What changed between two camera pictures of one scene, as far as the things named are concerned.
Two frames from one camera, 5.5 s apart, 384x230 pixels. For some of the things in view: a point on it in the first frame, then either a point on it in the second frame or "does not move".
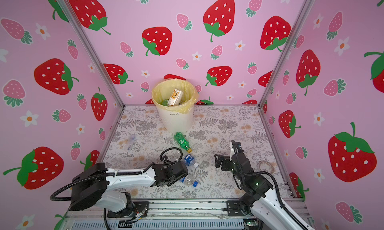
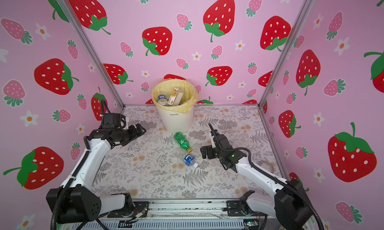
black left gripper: [186, 174] → [134, 135]
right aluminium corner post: [308, 0] does not move
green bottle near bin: [182, 140] does not move
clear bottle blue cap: [190, 180] → [162, 99]
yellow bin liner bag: [190, 96] does not move
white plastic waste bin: [176, 122] does not move
